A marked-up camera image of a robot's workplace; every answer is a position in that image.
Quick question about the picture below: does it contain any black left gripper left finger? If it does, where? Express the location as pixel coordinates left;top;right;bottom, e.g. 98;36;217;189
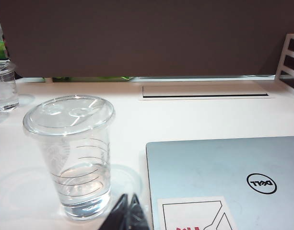
98;193;129;230

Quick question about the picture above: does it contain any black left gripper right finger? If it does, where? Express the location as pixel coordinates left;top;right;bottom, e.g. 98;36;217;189
128;193;150;230

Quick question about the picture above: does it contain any clear Starbucks cup with lid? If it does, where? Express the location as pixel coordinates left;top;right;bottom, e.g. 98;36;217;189
23;95;115;221

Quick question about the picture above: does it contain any silver Dell laptop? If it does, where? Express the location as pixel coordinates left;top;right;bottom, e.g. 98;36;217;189
146;136;294;230

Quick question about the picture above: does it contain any small clear plastic cup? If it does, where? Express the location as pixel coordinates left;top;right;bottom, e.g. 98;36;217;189
0;60;20;113

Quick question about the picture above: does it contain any brown fabric desk divider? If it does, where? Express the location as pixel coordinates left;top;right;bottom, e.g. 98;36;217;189
0;0;294;78

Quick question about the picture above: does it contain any grey desk cable tray cover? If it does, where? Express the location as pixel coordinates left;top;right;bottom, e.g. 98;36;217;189
141;85;269;98

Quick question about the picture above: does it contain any white drawer organizer frame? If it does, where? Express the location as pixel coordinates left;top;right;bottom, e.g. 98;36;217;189
273;33;294;99

